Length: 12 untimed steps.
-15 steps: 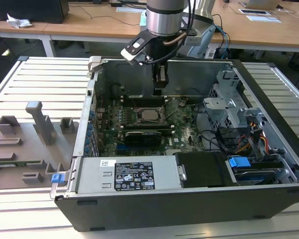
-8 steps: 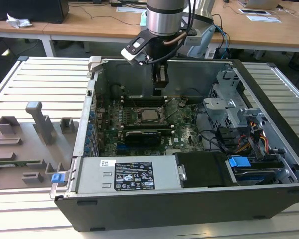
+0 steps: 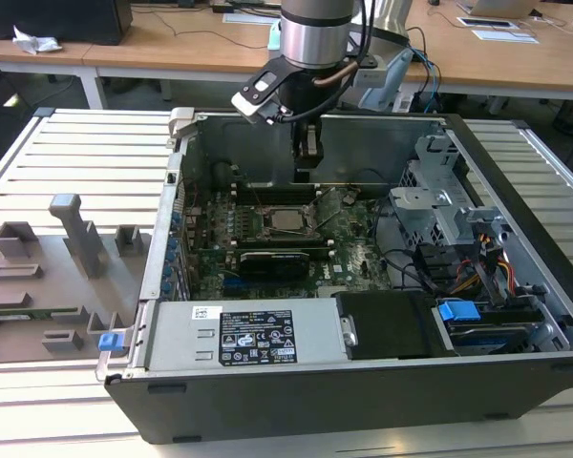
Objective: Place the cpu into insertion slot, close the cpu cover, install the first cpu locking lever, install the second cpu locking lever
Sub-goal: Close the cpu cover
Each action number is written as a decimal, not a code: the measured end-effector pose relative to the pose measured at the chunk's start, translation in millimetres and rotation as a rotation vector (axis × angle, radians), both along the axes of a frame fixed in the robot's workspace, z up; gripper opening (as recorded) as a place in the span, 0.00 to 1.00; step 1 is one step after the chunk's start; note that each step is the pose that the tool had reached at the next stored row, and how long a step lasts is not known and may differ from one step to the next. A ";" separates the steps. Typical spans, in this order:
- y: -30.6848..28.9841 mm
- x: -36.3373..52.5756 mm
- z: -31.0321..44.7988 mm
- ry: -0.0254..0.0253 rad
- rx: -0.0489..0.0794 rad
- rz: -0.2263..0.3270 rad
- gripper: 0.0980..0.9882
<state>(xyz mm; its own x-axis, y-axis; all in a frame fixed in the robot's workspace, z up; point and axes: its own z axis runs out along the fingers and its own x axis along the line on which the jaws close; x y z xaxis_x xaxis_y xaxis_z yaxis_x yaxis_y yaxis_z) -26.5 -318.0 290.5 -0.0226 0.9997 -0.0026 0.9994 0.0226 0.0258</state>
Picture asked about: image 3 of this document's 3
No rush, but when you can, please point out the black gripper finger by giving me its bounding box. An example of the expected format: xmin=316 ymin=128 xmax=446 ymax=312
xmin=293 ymin=121 xmax=327 ymax=185

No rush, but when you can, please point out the metal CPU socket cover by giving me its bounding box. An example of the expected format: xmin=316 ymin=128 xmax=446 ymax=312
xmin=304 ymin=187 xmax=341 ymax=226

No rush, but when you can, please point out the silver square CPU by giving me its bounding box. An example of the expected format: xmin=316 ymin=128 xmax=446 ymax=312
xmin=270 ymin=209 xmax=304 ymax=230

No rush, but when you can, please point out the black RAM slot bank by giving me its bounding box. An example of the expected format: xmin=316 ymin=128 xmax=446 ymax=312
xmin=233 ymin=187 xmax=319 ymax=205
xmin=231 ymin=238 xmax=335 ymax=260

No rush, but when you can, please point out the black CPU socket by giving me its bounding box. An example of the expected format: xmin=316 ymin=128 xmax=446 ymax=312
xmin=260 ymin=204 xmax=319 ymax=240

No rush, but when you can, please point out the pale green box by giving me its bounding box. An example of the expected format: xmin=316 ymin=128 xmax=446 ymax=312
xmin=267 ymin=20 xmax=284 ymax=52

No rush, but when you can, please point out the pale blue teach pendant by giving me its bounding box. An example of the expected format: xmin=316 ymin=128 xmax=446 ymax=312
xmin=357 ymin=50 xmax=414 ymax=112

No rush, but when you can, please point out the white paper sheet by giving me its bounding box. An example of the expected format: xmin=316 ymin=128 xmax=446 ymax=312
xmin=222 ymin=12 xmax=282 ymax=26
xmin=471 ymin=28 xmax=541 ymax=46

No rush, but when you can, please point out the black graphics card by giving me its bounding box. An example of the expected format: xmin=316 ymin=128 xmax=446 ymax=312
xmin=238 ymin=247 xmax=311 ymax=282

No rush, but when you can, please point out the silver metal drive cage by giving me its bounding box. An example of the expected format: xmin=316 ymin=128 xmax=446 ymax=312
xmin=389 ymin=133 xmax=513 ymax=250

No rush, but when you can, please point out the green motherboard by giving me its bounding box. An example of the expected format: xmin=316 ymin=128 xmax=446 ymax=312
xmin=183 ymin=183 xmax=395 ymax=302

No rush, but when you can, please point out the black plastic shroud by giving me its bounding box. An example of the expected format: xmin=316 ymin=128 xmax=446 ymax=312
xmin=336 ymin=291 xmax=455 ymax=362

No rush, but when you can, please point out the silver laptop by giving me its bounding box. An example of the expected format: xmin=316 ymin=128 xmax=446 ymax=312
xmin=456 ymin=0 xmax=541 ymax=18

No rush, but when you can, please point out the hard disk in blue carrier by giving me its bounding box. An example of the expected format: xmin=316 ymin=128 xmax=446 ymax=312
xmin=436 ymin=299 xmax=541 ymax=357

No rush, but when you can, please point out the grey power supply with label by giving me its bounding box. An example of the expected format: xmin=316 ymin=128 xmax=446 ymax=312
xmin=145 ymin=300 xmax=350 ymax=373

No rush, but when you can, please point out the black open PC case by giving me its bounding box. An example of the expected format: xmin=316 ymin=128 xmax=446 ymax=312
xmin=95 ymin=107 xmax=573 ymax=448

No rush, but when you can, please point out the black computer tower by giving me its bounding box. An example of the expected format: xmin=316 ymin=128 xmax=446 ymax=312
xmin=0 ymin=0 xmax=134 ymax=47

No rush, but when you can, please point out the crumpled white paper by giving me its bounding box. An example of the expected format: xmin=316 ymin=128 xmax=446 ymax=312
xmin=11 ymin=24 xmax=64 ymax=55

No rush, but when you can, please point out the blue case latch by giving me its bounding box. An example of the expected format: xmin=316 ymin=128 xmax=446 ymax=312
xmin=97 ymin=333 xmax=127 ymax=355

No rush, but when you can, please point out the grey parts rack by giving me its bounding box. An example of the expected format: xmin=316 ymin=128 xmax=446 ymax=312
xmin=0 ymin=193 xmax=152 ymax=364

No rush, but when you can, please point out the green RAM stick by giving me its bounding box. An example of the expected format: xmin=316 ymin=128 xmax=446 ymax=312
xmin=0 ymin=308 xmax=80 ymax=323

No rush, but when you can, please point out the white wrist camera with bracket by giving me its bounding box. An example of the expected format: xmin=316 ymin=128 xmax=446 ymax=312
xmin=230 ymin=59 xmax=298 ymax=127

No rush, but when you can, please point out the black camera cable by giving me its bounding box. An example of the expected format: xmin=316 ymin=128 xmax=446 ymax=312
xmin=279 ymin=0 xmax=381 ymax=126

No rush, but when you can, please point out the grey case handle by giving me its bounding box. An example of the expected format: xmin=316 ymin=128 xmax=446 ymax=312
xmin=166 ymin=107 xmax=207 ymax=144

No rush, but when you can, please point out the blue cable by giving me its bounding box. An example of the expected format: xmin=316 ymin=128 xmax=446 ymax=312
xmin=412 ymin=47 xmax=443 ymax=115

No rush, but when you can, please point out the black wire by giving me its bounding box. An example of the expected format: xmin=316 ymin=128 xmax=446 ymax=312
xmin=374 ymin=198 xmax=441 ymax=292

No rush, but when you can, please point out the coloured power wire bundle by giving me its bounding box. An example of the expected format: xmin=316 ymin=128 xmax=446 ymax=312
xmin=452 ymin=228 xmax=518 ymax=298

